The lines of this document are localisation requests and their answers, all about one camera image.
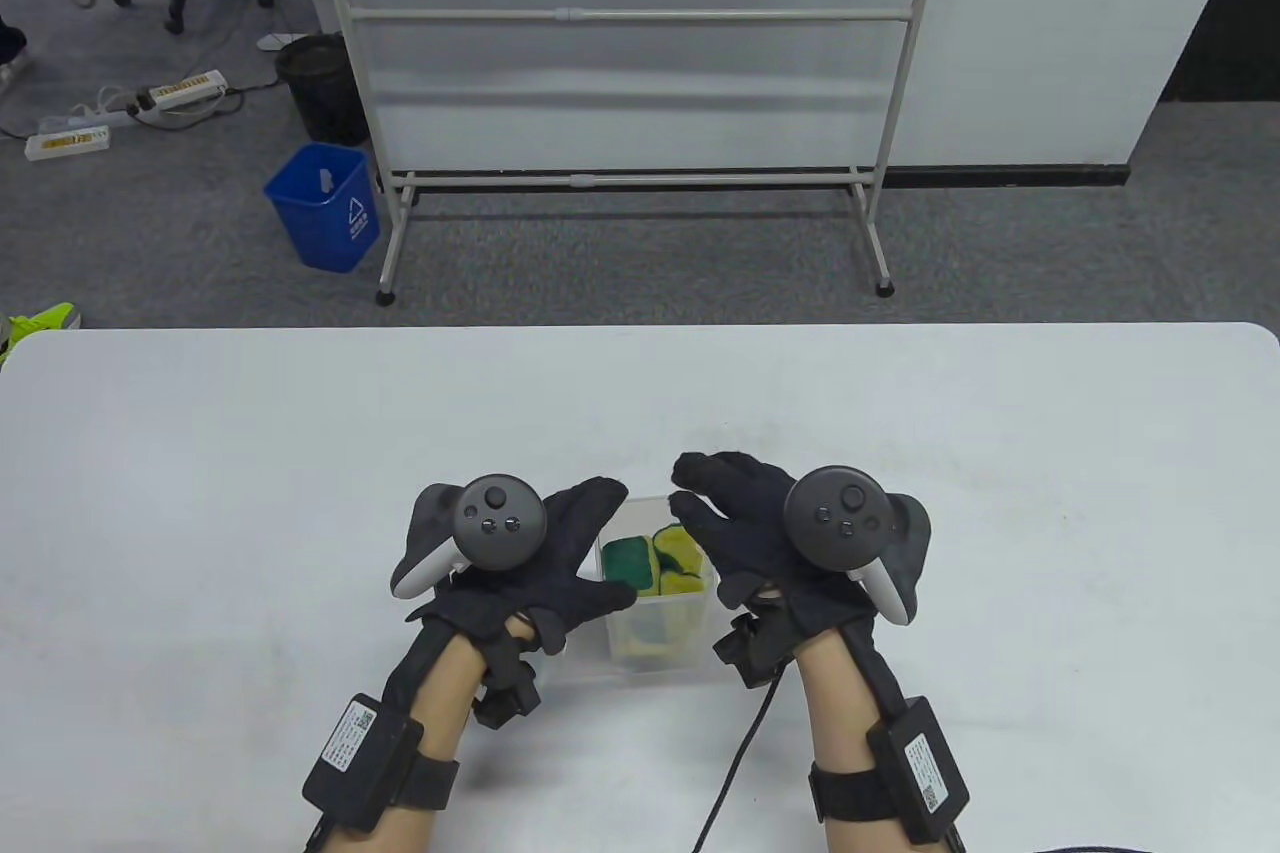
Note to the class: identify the clear plastic airtight container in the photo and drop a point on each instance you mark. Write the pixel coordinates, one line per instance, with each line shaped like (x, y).
(665, 638)

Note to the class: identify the clear lid with green seal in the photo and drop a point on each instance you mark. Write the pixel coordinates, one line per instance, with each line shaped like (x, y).
(560, 663)

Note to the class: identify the person's left hand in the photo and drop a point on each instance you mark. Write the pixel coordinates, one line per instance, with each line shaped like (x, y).
(570, 553)

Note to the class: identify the person's right forearm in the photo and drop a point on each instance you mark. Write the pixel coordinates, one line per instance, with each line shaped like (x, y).
(835, 723)

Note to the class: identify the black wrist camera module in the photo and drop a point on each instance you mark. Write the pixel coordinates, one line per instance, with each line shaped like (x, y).
(510, 693)
(755, 648)

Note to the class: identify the person's right hand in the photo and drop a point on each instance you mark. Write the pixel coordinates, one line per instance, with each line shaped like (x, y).
(740, 533)

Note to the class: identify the black wrist sensor box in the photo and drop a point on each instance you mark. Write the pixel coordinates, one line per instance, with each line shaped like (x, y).
(360, 761)
(920, 768)

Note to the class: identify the black mesh trash bin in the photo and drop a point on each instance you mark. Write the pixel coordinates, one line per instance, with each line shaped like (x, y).
(325, 93)

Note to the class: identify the dark grey tracking controller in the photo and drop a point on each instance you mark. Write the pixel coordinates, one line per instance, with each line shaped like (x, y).
(500, 518)
(835, 513)

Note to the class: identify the white power strip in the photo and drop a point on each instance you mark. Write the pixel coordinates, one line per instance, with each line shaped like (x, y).
(65, 143)
(185, 88)

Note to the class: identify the blue plastic bin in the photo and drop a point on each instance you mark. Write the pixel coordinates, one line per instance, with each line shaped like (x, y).
(320, 223)

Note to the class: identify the person's left forearm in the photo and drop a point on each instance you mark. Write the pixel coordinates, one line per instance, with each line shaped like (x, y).
(440, 723)

